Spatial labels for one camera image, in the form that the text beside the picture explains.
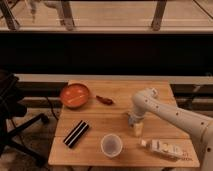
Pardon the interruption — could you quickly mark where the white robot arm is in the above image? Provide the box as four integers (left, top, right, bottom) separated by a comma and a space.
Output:
129, 88, 213, 171

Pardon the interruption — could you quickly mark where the orange ceramic bowl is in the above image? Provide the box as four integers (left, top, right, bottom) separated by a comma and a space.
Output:
60, 83, 90, 108

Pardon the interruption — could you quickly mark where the wooden folding table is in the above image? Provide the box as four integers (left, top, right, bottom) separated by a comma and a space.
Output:
49, 80, 199, 168

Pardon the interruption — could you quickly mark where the red chili pepper toy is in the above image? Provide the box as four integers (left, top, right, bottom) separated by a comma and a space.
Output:
96, 95, 114, 105

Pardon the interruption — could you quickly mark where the black striped rectangular block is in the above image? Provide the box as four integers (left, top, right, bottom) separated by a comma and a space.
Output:
63, 120, 89, 148

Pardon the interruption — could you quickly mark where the black office chair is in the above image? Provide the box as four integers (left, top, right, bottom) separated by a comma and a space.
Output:
0, 69, 49, 167

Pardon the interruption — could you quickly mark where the black floor cable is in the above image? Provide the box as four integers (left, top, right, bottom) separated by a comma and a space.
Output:
45, 96, 60, 122

